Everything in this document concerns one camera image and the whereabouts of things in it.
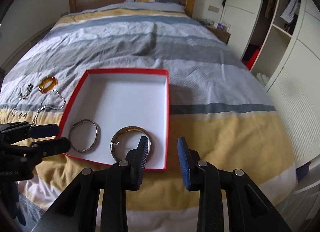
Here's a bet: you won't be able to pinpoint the hanging striped shirt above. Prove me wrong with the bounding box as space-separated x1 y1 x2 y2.
280 0 299 24

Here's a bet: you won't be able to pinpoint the wide gold bangle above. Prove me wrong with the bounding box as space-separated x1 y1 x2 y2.
109 126 155 162

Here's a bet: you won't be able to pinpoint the items on nightstand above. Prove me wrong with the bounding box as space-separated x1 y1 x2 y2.
203 19 231 32

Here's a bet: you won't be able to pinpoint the white wardrobe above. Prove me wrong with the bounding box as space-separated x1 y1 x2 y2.
222 0 319 166

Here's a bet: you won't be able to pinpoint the amber resin bangle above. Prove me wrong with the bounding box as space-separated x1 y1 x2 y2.
39 76 58 94

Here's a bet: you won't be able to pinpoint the wall switch plate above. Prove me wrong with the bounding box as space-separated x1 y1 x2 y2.
208 5 220 13

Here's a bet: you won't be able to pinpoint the striped pillow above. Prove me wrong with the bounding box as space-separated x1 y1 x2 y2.
124 0 183 5

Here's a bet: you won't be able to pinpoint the thin gold bangle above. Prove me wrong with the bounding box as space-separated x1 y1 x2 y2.
69 119 99 153

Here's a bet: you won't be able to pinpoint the red object in wardrobe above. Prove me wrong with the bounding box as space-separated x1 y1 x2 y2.
242 45 261 70

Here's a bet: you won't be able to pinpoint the wooden nightstand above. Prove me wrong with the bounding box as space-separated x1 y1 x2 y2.
206 26 231 44

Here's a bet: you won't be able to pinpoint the red white shallow box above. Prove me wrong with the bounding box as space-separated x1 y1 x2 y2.
59 68 169 170

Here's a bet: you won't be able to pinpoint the striped duvet bed cover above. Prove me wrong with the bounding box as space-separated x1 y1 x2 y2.
1 3 296 231

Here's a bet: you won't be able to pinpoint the silver chain necklace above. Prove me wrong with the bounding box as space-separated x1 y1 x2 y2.
31 88 67 125

